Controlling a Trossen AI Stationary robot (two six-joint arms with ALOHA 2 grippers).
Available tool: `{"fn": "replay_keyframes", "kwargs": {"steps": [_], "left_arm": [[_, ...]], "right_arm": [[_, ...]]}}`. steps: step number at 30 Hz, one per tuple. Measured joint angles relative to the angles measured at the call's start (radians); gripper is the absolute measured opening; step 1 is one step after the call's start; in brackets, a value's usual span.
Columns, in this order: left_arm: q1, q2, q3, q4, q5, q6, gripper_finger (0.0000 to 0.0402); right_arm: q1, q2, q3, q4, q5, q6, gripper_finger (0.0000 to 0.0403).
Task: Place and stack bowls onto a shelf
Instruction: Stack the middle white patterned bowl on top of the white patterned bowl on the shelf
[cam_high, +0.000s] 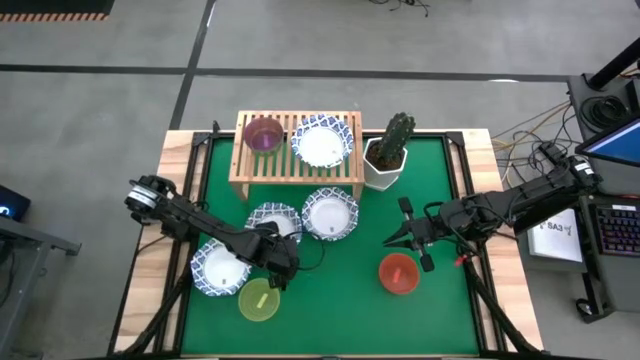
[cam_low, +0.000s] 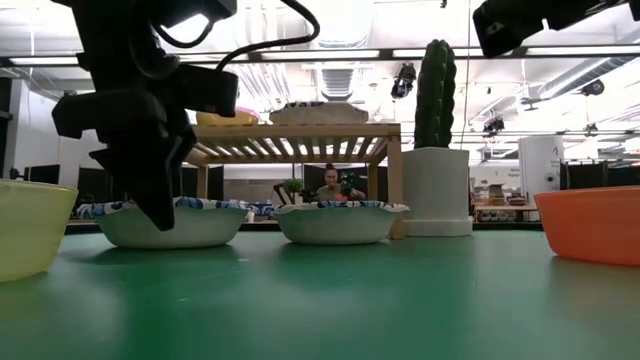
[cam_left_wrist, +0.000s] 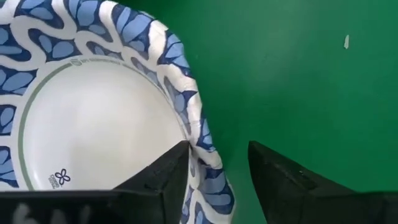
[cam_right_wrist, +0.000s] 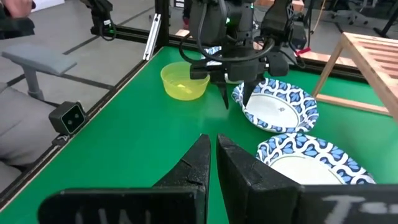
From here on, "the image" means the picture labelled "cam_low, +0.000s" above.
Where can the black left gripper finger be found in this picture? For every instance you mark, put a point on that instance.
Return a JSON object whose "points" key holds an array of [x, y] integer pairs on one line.
{"points": [[210, 92], [110, 115]]}

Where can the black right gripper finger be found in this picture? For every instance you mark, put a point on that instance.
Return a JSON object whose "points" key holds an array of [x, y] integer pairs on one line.
{"points": [[505, 25]]}

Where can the pink plastic bowl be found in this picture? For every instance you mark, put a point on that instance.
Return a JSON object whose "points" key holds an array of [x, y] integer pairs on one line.
{"points": [[248, 111]]}

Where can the blue patterned paper bowl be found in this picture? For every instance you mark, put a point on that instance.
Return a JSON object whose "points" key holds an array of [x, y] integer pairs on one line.
{"points": [[175, 227], [337, 225]]}

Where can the yellow plastic bowl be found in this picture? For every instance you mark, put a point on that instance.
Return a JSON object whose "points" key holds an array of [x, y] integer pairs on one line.
{"points": [[30, 230]]}

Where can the orange plastic bowl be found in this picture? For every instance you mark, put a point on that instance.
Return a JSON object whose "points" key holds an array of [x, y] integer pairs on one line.
{"points": [[595, 225]]}

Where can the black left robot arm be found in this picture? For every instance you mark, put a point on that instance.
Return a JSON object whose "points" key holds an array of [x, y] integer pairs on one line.
{"points": [[115, 25]]}

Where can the wooden slatted shelf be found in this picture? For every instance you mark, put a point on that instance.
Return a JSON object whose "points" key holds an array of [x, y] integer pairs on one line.
{"points": [[300, 131]]}

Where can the black computer monitor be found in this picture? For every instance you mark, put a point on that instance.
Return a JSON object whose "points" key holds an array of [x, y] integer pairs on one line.
{"points": [[42, 174]]}

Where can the green cactus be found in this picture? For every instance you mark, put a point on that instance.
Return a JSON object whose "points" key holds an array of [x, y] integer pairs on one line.
{"points": [[435, 95]]}

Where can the small green plant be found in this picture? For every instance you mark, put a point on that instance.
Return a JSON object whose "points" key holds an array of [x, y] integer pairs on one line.
{"points": [[294, 186]]}

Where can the white cylindrical appliance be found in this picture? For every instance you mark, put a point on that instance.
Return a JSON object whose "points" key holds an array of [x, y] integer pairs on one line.
{"points": [[540, 170]]}

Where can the person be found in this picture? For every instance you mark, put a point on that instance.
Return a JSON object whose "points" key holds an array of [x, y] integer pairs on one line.
{"points": [[330, 190]]}

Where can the white plant pot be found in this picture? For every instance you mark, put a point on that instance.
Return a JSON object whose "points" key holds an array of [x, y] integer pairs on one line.
{"points": [[436, 190]]}

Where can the black overhead camera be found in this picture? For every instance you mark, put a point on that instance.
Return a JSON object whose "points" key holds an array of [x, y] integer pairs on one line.
{"points": [[404, 80]]}

